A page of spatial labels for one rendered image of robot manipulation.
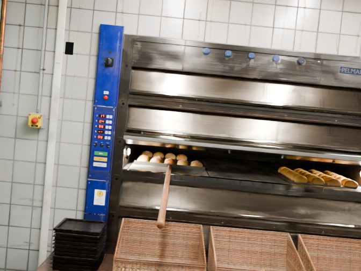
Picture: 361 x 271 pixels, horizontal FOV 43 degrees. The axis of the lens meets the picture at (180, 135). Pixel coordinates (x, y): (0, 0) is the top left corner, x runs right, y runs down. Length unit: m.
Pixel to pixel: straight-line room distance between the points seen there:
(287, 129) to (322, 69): 0.47
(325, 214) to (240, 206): 0.59
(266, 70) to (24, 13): 1.69
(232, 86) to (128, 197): 1.05
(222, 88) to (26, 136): 1.39
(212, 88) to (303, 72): 0.64
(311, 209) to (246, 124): 0.75
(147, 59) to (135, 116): 0.40
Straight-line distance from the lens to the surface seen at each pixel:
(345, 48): 3.37
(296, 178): 3.45
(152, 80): 3.15
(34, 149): 3.29
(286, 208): 3.30
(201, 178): 3.17
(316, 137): 3.28
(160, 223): 1.74
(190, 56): 3.17
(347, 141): 3.35
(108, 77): 3.15
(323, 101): 3.29
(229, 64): 3.19
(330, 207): 3.39
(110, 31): 3.18
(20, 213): 3.39
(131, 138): 3.01
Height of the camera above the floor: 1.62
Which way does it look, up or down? 3 degrees down
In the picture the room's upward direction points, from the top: 5 degrees clockwise
